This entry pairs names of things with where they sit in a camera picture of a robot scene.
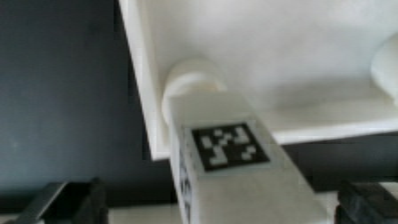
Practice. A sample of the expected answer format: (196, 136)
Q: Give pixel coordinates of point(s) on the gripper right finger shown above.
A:
(366, 203)

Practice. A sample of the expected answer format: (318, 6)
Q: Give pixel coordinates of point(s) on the white square tabletop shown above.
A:
(292, 47)

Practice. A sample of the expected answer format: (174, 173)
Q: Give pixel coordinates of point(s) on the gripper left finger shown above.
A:
(70, 203)

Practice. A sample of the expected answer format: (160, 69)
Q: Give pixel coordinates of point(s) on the white table leg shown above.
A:
(238, 182)

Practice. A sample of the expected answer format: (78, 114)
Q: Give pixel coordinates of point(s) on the white L-shaped fence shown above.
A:
(162, 214)

